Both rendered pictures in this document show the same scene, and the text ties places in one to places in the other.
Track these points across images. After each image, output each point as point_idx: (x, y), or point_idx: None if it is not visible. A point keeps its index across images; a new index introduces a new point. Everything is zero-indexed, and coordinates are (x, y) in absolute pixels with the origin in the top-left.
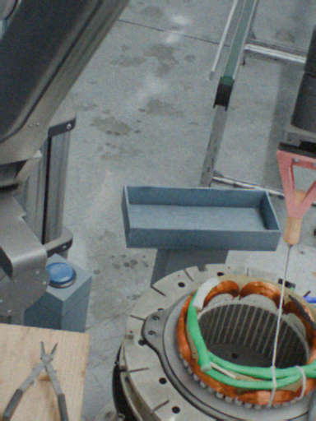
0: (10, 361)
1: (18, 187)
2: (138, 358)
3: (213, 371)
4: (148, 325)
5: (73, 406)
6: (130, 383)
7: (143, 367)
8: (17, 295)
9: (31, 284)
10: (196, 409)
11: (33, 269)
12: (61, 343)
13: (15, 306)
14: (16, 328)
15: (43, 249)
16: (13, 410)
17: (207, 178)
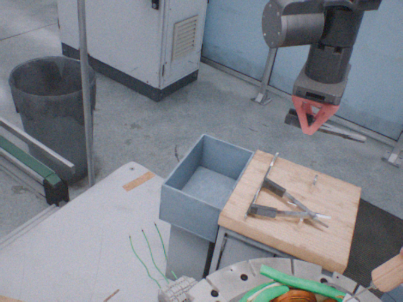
0: (319, 208)
1: (354, 0)
2: (305, 271)
3: (261, 286)
4: (343, 290)
5: (272, 230)
6: None
7: (294, 271)
8: (269, 24)
9: (274, 23)
10: (239, 293)
11: (277, 6)
12: (336, 242)
13: (267, 34)
14: (351, 220)
15: (289, 1)
16: (269, 186)
17: None
